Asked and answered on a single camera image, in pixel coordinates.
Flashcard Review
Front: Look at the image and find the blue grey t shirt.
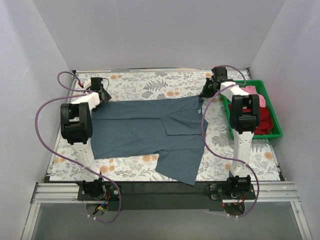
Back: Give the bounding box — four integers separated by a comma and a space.
91, 95, 208, 186

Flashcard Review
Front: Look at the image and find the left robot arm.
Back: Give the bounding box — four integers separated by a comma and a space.
60, 77, 112, 200

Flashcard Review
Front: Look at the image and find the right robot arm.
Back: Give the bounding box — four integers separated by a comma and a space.
200, 65, 260, 198

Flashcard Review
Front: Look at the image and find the pink t shirt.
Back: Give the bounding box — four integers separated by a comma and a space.
241, 85, 266, 108

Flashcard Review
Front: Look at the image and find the green plastic bin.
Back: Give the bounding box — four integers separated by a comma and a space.
221, 79, 284, 141

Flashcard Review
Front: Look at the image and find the red t shirt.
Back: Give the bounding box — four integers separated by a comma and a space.
228, 103, 274, 136

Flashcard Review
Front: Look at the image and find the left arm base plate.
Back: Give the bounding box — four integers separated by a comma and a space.
77, 184, 122, 201

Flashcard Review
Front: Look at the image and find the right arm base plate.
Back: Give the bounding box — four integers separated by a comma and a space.
204, 184, 256, 201

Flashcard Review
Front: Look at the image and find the aluminium frame rail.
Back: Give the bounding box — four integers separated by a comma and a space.
22, 181, 312, 240

